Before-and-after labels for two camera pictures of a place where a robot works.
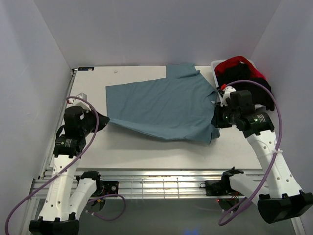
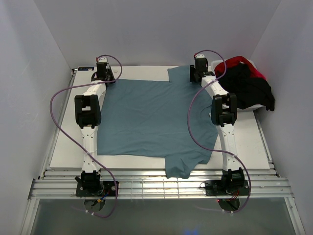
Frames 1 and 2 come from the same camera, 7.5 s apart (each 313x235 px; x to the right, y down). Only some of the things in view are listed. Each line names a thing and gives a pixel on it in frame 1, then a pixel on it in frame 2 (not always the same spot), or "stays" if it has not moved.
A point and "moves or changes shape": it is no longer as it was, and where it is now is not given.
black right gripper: [216, 119] → [192, 69]
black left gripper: [103, 121] → [111, 72]
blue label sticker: [85, 68] stays
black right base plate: [219, 187] stays
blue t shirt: [180, 105] moves or changes shape
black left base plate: [106, 187] stays
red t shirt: [227, 62] stays
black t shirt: [239, 71] stays
